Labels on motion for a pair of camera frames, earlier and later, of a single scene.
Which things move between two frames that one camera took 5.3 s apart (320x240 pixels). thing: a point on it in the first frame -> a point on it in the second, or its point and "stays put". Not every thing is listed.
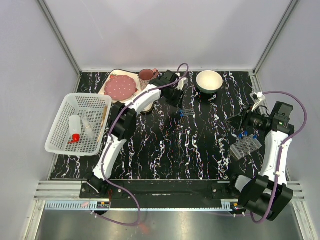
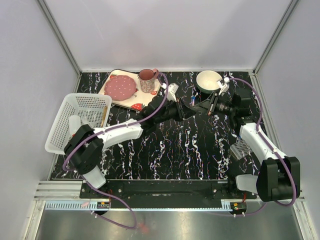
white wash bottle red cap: (75, 126) stays put
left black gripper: (178, 101) -> (183, 112)
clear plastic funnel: (88, 125) stays put
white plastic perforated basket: (73, 104) stays put
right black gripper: (235, 121) -> (208, 105)
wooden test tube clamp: (103, 121) stays put
